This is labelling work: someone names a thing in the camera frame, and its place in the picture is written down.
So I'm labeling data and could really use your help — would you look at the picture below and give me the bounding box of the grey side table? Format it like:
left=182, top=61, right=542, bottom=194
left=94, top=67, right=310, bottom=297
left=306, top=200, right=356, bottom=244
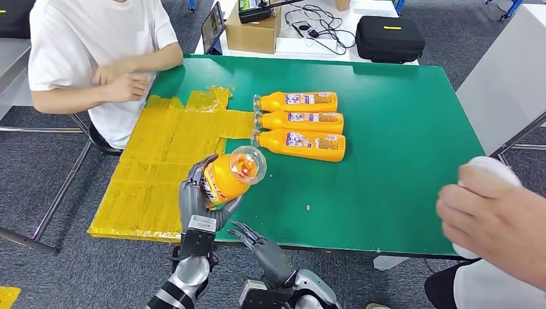
left=455, top=3, right=546, bottom=167

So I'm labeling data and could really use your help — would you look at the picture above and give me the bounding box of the black cable bundle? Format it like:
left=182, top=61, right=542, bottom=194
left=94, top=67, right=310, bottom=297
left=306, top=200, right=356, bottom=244
left=284, top=4, right=357, bottom=56

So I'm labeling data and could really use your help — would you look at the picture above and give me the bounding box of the grey desk with metal frame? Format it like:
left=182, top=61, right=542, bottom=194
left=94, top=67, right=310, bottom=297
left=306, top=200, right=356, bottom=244
left=0, top=37, right=93, bottom=257

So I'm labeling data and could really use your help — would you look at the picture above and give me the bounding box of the orange detergent bottle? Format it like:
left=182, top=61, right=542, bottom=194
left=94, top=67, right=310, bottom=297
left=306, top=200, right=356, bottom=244
left=200, top=145, right=268, bottom=209
left=254, top=109, right=344, bottom=135
left=252, top=91, right=339, bottom=114
left=250, top=127, right=347, bottom=163

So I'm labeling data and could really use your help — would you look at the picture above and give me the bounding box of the black device with antenna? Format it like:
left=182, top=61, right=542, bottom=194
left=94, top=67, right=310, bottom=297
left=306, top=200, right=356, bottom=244
left=237, top=0, right=306, bottom=24

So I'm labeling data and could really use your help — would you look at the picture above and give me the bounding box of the cardboard box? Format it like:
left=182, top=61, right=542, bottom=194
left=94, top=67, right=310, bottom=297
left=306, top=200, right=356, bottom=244
left=225, top=4, right=283, bottom=55

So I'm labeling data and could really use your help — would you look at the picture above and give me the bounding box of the blue wheeled frame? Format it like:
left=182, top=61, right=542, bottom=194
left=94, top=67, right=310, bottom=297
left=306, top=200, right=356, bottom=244
left=484, top=0, right=523, bottom=21

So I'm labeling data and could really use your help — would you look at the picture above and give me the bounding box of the yellow taped board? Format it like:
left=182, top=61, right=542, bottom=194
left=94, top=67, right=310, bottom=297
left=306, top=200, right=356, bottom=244
left=87, top=86, right=256, bottom=244

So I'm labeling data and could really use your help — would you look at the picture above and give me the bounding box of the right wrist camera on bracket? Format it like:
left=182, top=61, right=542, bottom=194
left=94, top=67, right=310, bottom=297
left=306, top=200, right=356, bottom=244
left=234, top=276, right=299, bottom=309

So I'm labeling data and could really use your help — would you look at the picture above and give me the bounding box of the small black device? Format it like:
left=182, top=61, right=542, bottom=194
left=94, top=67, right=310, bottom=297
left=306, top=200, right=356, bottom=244
left=292, top=20, right=320, bottom=40

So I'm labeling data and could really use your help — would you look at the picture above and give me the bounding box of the black carrying case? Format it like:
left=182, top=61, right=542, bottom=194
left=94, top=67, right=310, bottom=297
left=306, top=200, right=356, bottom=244
left=355, top=15, right=426, bottom=65
left=0, top=0, right=37, bottom=40

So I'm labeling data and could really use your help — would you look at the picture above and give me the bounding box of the black tablet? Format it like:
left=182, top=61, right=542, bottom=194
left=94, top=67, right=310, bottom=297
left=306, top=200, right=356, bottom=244
left=200, top=1, right=225, bottom=56

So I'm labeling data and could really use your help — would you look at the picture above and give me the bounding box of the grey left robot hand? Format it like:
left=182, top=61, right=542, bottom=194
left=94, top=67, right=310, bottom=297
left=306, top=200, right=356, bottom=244
left=178, top=154, right=244, bottom=234

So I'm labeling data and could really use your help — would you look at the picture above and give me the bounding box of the person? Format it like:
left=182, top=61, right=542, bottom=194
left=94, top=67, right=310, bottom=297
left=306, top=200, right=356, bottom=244
left=365, top=163, right=546, bottom=309
left=27, top=0, right=184, bottom=150

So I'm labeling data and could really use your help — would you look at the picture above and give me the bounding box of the yellow floor patch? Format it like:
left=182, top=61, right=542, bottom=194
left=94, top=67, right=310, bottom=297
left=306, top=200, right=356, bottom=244
left=0, top=286, right=22, bottom=309

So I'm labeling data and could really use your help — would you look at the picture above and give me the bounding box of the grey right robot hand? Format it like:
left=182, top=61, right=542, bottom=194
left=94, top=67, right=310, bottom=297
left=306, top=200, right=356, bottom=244
left=227, top=220, right=296, bottom=292

